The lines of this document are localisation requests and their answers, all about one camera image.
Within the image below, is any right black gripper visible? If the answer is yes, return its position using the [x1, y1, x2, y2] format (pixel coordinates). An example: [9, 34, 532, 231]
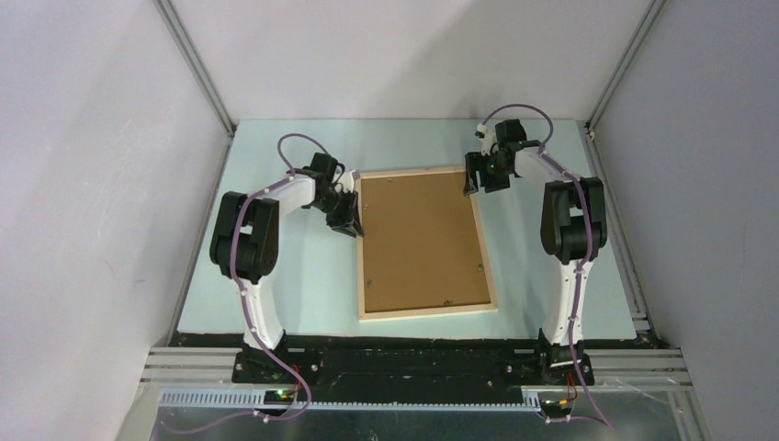
[463, 151, 510, 196]

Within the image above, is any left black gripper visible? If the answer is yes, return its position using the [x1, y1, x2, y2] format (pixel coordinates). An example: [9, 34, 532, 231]
[312, 188, 364, 238]

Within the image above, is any brown backing board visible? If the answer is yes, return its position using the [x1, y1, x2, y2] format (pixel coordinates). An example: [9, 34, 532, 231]
[360, 171, 493, 314]

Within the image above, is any wooden picture frame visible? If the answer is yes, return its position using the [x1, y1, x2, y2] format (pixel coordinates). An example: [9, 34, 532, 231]
[355, 165, 500, 322]

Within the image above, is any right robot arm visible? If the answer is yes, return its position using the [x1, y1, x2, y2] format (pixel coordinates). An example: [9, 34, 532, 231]
[463, 119, 608, 386]

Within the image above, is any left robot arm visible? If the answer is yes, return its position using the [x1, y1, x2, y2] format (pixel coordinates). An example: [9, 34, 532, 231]
[209, 153, 364, 383]

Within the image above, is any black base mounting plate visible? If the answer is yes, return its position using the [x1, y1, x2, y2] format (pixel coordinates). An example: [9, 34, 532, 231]
[170, 333, 574, 403]

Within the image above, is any right corner aluminium profile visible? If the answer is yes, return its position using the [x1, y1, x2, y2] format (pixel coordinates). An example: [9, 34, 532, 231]
[586, 0, 668, 130]

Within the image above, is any corner aluminium profile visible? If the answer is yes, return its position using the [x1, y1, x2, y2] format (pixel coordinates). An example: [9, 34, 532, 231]
[586, 0, 668, 130]
[152, 0, 237, 138]

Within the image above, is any left corner aluminium profile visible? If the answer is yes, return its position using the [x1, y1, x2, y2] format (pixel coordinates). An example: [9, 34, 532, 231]
[152, 0, 237, 138]

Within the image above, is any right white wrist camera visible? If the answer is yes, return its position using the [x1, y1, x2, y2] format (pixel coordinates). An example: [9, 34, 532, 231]
[475, 123, 497, 156]

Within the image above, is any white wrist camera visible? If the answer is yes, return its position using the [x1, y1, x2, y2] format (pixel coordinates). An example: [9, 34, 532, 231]
[333, 169, 359, 193]
[475, 123, 497, 156]

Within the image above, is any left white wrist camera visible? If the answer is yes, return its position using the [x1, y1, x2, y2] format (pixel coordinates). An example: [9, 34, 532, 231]
[333, 169, 359, 193]

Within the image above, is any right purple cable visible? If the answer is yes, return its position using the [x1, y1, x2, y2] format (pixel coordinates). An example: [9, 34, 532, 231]
[483, 103, 615, 430]

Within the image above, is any grey slotted cable duct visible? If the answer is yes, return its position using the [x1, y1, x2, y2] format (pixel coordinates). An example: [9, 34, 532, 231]
[159, 388, 541, 413]

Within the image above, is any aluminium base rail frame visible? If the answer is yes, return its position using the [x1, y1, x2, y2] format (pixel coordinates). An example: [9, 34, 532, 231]
[119, 332, 709, 440]

